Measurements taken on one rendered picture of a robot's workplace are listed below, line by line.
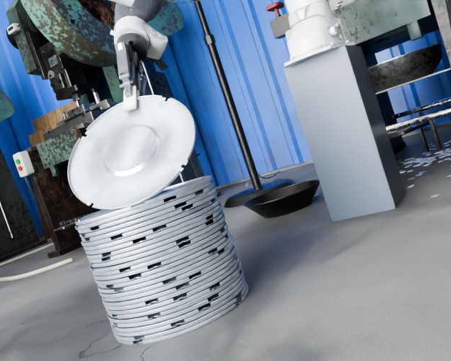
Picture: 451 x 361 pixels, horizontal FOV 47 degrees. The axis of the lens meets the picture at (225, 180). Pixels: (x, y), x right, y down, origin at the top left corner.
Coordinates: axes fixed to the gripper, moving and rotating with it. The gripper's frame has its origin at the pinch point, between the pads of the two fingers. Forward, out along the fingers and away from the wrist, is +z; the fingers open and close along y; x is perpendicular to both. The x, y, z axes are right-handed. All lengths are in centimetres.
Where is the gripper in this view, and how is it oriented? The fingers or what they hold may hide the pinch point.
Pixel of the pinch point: (132, 100)
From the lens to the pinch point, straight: 118.6
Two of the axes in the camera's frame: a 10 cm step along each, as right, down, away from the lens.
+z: 1.1, 7.9, -6.1
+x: 9.4, -2.8, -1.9
